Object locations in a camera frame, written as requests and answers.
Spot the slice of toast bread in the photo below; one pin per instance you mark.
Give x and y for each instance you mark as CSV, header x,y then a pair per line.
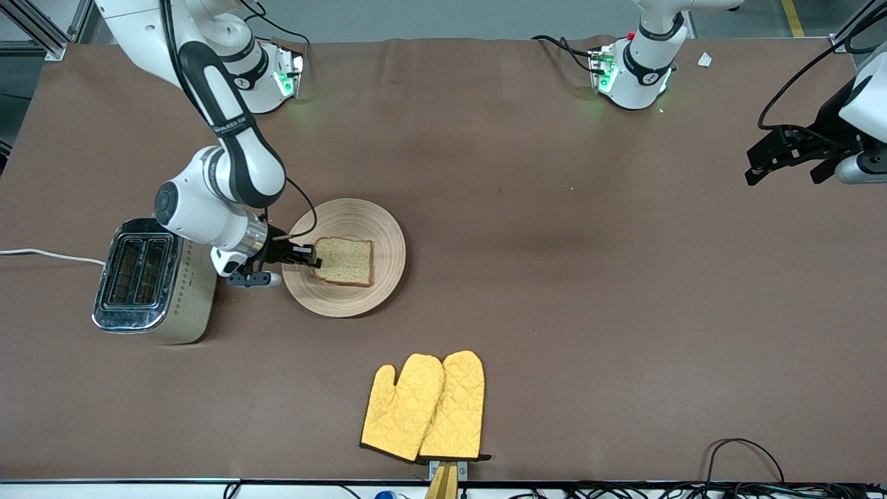
x,y
346,260

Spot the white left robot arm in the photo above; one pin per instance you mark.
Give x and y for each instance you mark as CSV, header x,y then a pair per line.
x,y
648,62

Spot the chrome two-slot toaster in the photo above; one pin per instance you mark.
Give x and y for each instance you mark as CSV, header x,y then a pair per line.
x,y
187,305

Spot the small metal bracket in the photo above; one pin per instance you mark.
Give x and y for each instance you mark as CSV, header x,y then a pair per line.
x,y
462,470

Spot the round wooden plate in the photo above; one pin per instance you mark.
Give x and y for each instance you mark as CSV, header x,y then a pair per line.
x,y
346,222

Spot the brown table cover sheet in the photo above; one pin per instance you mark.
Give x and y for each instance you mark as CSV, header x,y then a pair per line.
x,y
554,277

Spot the yellow quilted oven mitt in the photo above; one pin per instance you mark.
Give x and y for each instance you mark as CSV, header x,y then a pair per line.
x,y
457,409
402,409

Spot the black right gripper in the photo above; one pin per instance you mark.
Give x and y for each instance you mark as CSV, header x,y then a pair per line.
x,y
277,250

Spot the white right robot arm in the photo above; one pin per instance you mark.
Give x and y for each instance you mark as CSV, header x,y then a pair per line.
x,y
242,159

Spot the small white paper scrap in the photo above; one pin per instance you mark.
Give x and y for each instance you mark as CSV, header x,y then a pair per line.
x,y
705,59

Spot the aluminium frame profile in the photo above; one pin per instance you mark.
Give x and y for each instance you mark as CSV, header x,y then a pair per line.
x,y
38,31

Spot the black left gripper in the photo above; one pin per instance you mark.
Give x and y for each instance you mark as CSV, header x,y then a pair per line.
x,y
829,129

